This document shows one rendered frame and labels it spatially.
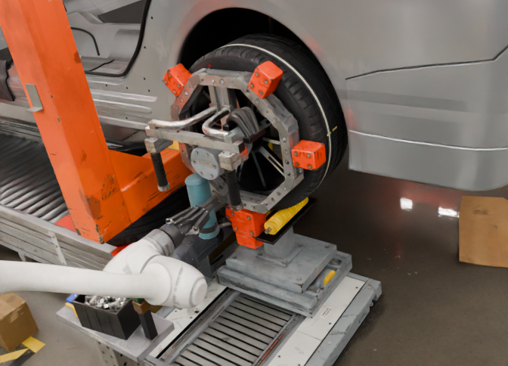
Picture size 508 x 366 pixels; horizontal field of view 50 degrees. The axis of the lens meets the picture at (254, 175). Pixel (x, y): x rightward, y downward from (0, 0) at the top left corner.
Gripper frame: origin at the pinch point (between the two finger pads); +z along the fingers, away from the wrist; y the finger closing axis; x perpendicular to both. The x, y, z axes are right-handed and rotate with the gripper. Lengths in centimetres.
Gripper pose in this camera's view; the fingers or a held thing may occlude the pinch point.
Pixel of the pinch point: (209, 205)
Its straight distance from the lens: 171.1
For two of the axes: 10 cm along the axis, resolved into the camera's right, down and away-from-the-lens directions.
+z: 5.8, -4.7, 6.7
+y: 8.0, 1.8, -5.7
